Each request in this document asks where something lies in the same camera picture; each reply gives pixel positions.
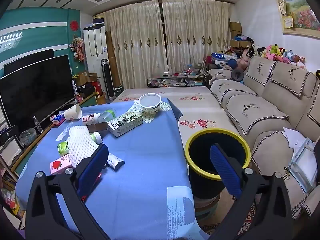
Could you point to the artificial flower wall decoration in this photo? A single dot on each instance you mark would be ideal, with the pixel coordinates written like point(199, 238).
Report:
point(77, 47)

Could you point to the dark round cushion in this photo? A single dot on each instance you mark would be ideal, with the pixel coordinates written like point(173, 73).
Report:
point(237, 74)

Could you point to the white pink-label bottle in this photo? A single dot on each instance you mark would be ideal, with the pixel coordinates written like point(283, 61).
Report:
point(90, 119)

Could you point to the white paper cup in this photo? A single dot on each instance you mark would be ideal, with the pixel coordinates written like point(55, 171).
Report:
point(72, 112)

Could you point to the clear water bottle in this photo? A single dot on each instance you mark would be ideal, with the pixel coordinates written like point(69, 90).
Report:
point(38, 126)

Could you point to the floral white mat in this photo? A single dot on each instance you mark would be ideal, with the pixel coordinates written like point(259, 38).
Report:
point(200, 105)

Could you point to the blue star-print pillow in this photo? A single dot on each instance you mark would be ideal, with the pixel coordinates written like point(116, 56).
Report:
point(222, 58)

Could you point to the black yellow-rimmed trash bin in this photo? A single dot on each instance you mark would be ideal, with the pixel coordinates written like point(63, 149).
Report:
point(200, 180)

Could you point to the green leaf-print carton box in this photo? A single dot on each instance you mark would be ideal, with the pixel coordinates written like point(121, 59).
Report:
point(125, 125)

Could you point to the pink strawberry drink carton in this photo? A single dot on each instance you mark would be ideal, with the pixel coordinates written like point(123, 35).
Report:
point(60, 165)

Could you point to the beige sofa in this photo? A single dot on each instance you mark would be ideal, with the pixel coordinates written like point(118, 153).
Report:
point(275, 97)

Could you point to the green striped cloth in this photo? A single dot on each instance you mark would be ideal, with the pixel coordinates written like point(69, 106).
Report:
point(163, 107)

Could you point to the framed flower picture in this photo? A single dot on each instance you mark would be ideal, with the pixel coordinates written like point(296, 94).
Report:
point(300, 10)

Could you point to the stack of cardboard boxes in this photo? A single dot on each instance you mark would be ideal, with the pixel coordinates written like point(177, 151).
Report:
point(235, 30)

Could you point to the white foam fruit net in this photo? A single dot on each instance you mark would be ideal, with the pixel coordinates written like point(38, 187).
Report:
point(80, 145)

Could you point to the loose white papers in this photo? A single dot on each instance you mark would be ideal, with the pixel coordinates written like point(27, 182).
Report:
point(293, 137)

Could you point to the white tower fan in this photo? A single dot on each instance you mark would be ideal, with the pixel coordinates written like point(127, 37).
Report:
point(108, 80)

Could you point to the red and blue small box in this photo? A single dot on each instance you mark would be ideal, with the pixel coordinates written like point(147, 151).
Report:
point(58, 119)

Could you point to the clear green-capped plastic bottle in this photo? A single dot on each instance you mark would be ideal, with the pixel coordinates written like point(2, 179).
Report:
point(107, 116)

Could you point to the open cardboard box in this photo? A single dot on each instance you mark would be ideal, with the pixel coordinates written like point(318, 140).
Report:
point(86, 78)

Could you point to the black flat television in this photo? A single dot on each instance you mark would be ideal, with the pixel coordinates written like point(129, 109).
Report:
point(35, 92)

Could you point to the clear plastic document bag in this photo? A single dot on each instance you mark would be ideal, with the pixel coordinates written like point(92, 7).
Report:
point(302, 167)

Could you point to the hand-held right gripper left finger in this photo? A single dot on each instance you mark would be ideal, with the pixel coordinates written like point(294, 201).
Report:
point(92, 170)

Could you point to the small green drink carton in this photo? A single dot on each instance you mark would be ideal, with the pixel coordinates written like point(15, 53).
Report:
point(63, 148)

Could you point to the teal plastic stool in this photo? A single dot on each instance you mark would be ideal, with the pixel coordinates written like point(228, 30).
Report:
point(205, 213)

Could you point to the pile of plush toys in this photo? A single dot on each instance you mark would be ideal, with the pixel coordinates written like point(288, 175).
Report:
point(272, 51)

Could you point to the red round wall ornament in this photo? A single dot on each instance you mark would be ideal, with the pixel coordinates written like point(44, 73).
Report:
point(74, 25)

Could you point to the white standing air conditioner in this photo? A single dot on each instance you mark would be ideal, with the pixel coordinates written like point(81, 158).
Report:
point(96, 45)

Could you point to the white round plastic tub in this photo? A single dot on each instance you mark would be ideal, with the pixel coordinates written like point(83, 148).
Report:
point(150, 107)

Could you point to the beige patterned curtain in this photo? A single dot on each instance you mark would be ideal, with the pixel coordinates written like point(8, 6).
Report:
point(135, 42)
point(195, 35)

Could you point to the blue tablecloth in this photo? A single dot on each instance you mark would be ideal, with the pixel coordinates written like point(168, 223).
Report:
point(140, 180)

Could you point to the small brown box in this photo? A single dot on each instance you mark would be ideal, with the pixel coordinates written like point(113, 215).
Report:
point(98, 127)

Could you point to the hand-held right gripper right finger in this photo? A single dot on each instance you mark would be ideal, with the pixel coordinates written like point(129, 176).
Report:
point(225, 172)

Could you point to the cluttered glass coffee table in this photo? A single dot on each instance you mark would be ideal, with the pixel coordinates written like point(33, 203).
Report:
point(175, 81)

